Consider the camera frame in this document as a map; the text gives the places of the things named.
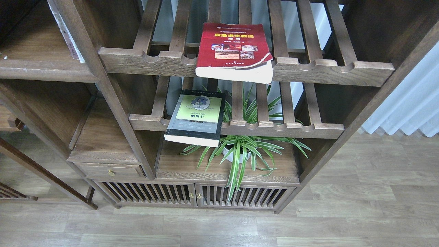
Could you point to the red paperback book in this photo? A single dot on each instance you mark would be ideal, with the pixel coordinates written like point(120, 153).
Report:
point(234, 52)

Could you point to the dark wooden side furniture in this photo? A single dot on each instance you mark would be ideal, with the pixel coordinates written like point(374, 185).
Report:
point(32, 173)

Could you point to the dark wooden bookshelf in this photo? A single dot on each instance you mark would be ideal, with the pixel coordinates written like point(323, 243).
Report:
point(335, 61)

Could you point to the black and green book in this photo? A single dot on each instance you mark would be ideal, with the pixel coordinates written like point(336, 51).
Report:
point(197, 118)

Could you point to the green spider plant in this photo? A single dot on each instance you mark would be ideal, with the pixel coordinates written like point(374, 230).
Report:
point(244, 144)

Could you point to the white book behind post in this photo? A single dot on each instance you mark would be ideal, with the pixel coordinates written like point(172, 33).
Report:
point(75, 52)

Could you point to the white pleated curtain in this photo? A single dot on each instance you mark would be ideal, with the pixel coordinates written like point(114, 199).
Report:
point(414, 103)

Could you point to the brass drawer knob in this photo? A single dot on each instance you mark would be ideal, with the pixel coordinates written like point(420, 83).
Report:
point(111, 173)

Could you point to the white plant pot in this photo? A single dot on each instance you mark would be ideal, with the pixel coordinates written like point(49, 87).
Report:
point(230, 156)

